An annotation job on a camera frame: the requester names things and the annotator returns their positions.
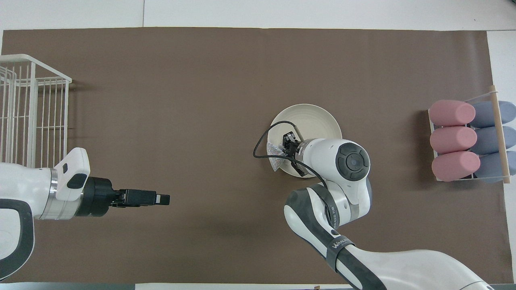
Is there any blue plastic cup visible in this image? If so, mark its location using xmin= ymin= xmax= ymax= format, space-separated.
xmin=472 ymin=126 xmax=516 ymax=155
xmin=470 ymin=101 xmax=516 ymax=128
xmin=474 ymin=151 xmax=516 ymax=183

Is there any silver mesh sponge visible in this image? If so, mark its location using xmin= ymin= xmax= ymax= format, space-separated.
xmin=267 ymin=142 xmax=289 ymax=172

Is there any pink plastic cup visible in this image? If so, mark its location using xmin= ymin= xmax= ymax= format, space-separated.
xmin=429 ymin=100 xmax=476 ymax=126
xmin=431 ymin=151 xmax=481 ymax=182
xmin=430 ymin=126 xmax=478 ymax=154

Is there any brown table mat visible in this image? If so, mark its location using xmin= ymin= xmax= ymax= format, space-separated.
xmin=0 ymin=27 xmax=514 ymax=284

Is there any white wire basket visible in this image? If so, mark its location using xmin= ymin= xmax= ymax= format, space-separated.
xmin=0 ymin=54 xmax=72 ymax=166

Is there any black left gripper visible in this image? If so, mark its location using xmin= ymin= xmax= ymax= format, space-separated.
xmin=77 ymin=177 xmax=171 ymax=218

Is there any white cup rack wooden rod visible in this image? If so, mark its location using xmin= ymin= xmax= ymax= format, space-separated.
xmin=427 ymin=85 xmax=512 ymax=185

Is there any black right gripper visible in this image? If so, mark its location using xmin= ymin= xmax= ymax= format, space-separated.
xmin=282 ymin=132 xmax=307 ymax=160

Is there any cream round plate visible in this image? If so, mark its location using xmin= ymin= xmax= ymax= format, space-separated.
xmin=267 ymin=104 xmax=343 ymax=178

